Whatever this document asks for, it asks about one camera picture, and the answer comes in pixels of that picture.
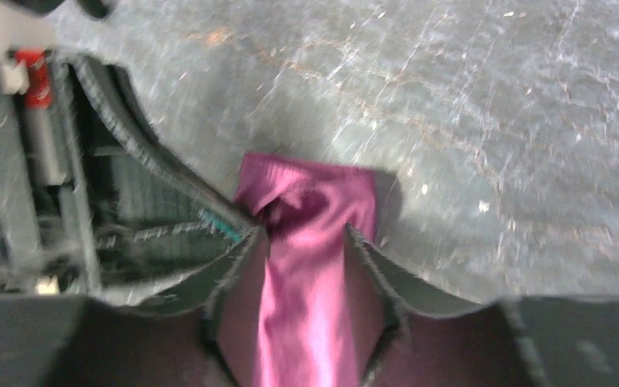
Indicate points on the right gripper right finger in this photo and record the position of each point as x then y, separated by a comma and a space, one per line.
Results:
408, 332

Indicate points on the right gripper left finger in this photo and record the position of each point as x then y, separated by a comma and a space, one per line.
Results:
201, 332

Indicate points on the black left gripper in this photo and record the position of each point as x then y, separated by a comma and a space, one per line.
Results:
91, 200

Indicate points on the purple cloth napkin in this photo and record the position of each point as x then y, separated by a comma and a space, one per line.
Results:
305, 335

